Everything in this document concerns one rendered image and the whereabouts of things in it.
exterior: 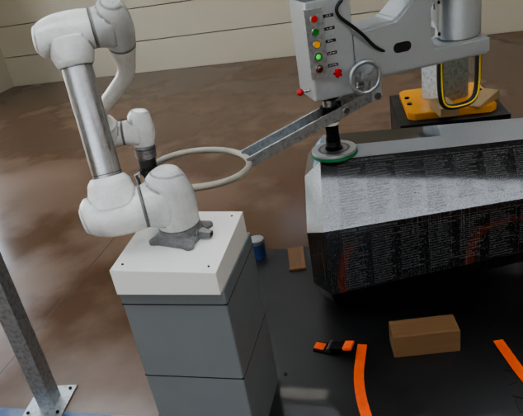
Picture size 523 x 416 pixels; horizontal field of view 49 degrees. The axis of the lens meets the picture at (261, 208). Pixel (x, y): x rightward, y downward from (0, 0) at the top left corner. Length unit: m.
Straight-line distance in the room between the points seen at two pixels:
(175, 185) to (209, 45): 7.35
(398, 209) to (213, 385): 1.10
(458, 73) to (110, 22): 2.17
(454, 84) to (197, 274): 2.15
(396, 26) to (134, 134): 1.20
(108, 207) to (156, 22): 7.61
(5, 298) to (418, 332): 1.81
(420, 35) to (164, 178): 1.33
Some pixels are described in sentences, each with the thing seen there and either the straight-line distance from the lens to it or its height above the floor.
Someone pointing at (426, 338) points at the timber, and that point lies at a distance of 2.73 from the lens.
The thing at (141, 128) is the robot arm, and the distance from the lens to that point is 2.39.
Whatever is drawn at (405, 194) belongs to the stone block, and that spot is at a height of 0.71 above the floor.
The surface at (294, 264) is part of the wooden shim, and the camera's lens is 3.44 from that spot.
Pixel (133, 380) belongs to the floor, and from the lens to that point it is 2.97.
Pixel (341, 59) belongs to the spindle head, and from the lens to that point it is 2.52.
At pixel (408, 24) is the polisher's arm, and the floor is 1.39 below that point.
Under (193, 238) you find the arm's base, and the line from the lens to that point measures 2.04.
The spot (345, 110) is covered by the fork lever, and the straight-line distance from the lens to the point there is 2.63.
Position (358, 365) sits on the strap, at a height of 0.02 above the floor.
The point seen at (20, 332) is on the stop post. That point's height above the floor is 0.46.
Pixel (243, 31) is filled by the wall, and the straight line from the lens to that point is 9.03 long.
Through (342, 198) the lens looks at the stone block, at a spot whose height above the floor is 0.71.
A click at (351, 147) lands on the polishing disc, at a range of 2.73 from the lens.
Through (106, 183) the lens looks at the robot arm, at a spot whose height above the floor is 1.19.
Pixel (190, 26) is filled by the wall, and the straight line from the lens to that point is 9.26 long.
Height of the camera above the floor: 1.88
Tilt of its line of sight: 26 degrees down
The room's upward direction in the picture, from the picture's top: 10 degrees counter-clockwise
